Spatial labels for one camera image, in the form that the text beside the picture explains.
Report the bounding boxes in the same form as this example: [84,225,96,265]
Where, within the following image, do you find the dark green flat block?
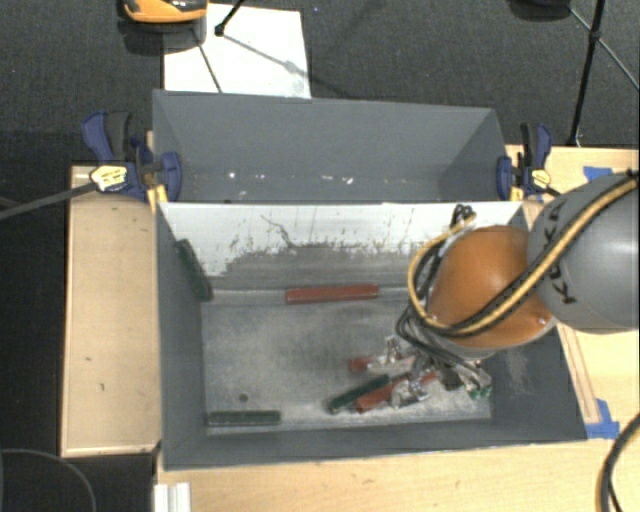
[326,373,392,415]
[206,409,283,428]
[174,238,214,303]

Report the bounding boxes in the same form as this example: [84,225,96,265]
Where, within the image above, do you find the grey metal bin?
[151,89,589,471]

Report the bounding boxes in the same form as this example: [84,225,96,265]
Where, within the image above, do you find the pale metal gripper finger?
[367,335,412,373]
[391,377,432,409]

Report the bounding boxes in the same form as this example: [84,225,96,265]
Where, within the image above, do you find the pale wood board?
[59,164,164,459]

